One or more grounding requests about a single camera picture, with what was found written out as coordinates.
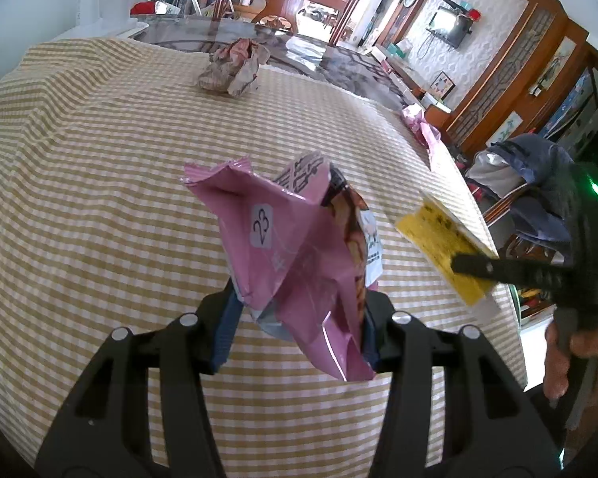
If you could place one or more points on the wall television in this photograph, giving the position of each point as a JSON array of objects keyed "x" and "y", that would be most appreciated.
[{"x": 448, "y": 22}]

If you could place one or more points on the pink plastic bag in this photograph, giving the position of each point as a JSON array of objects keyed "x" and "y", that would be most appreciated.
[{"x": 421, "y": 127}]

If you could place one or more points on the wooden room divider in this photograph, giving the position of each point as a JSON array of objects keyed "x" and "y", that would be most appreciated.
[{"x": 398, "y": 10}]

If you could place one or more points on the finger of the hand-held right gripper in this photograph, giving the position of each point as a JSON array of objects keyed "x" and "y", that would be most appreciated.
[{"x": 508, "y": 270}]

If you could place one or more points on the yellow sponge cloth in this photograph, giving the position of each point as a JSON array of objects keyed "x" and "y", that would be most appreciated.
[{"x": 438, "y": 239}]

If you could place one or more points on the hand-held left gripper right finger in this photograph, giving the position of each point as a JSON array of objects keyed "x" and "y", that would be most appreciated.
[{"x": 370, "y": 346}]

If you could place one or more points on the red round object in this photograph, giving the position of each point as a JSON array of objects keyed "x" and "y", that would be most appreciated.
[{"x": 143, "y": 8}]

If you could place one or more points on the pink snack bag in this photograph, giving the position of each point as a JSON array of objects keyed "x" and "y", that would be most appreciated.
[{"x": 299, "y": 269}]

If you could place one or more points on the person's right hand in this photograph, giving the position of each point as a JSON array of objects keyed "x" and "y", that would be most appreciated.
[{"x": 555, "y": 363}]

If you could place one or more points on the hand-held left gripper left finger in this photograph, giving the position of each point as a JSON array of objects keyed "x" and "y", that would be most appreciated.
[{"x": 224, "y": 338}]

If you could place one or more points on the beige checked tablecloth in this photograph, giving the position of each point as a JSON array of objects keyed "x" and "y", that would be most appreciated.
[{"x": 104, "y": 159}]

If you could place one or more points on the crumpled pink-white wrapper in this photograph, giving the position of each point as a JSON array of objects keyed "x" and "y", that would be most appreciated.
[{"x": 231, "y": 67}]

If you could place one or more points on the grey patterned cloth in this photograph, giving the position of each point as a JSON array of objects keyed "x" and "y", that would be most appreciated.
[{"x": 329, "y": 69}]

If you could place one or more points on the low television cabinet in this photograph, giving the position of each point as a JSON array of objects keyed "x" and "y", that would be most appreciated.
[{"x": 408, "y": 77}]

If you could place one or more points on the blue jacket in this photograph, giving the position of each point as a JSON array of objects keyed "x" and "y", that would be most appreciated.
[{"x": 528, "y": 169}]

